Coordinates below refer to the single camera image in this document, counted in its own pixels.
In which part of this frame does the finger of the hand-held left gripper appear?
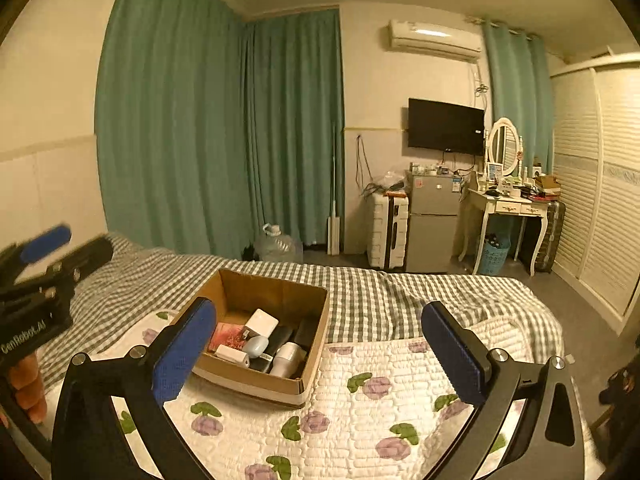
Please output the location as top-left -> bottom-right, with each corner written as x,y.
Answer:
0,224 -> 72,281
0,236 -> 114,307

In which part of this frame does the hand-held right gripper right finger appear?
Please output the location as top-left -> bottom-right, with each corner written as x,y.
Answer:
421,301 -> 586,480

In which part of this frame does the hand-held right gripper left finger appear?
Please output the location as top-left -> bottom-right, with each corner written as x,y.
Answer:
51,296 -> 218,480

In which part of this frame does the pink packet of rings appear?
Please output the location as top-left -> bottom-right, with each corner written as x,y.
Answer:
207,323 -> 248,353

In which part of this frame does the small white box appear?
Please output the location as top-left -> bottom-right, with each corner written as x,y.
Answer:
215,345 -> 251,368

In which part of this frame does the white charger block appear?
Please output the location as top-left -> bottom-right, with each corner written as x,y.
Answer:
245,308 -> 278,338

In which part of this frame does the black power adapter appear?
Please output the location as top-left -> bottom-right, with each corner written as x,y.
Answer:
265,326 -> 297,361

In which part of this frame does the white jar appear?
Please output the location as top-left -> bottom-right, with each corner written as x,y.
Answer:
269,341 -> 307,378

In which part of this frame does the black handheld device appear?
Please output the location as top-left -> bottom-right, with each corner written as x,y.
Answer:
292,319 -> 319,378

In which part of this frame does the person's left hand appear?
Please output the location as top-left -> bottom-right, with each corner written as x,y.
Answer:
10,352 -> 49,423

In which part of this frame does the white floral quilt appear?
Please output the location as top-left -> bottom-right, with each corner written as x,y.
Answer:
47,307 -> 606,480

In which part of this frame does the blue basket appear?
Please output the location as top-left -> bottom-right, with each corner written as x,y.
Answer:
481,232 -> 511,276

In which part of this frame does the grey small fridge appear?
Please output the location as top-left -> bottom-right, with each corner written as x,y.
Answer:
405,170 -> 463,275

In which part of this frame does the white suitcase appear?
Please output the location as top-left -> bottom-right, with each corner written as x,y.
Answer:
369,192 -> 411,271

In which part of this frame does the clear water jug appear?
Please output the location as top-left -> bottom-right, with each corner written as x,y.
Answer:
252,223 -> 304,263

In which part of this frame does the dark suitcase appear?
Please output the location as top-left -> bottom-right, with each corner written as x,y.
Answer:
520,200 -> 566,273

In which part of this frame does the white vanity table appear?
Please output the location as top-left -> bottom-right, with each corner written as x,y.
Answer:
457,187 -> 551,277

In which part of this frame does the green curtain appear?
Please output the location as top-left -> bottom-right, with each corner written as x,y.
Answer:
95,0 -> 249,261
242,7 -> 346,256
482,22 -> 556,181

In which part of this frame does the white mop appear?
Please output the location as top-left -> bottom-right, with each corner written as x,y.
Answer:
326,120 -> 343,256

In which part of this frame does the dark patterned clothing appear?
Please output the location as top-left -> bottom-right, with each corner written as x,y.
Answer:
597,340 -> 640,431

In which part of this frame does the clear plastic bag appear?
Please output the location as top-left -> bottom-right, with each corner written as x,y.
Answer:
380,170 -> 408,193

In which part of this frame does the white louvred wardrobe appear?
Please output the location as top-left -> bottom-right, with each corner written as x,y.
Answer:
547,52 -> 640,336

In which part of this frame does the white oval mirror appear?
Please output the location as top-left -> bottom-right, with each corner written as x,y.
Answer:
486,117 -> 523,177

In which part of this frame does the white air conditioner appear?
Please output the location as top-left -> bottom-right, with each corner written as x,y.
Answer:
389,20 -> 482,63

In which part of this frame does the hanging black cable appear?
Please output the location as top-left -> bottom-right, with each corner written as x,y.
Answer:
355,132 -> 373,196

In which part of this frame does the black wall television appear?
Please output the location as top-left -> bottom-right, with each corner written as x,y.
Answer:
407,97 -> 486,157

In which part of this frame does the air conditioner cable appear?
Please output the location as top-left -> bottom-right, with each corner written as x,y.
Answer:
470,62 -> 488,106

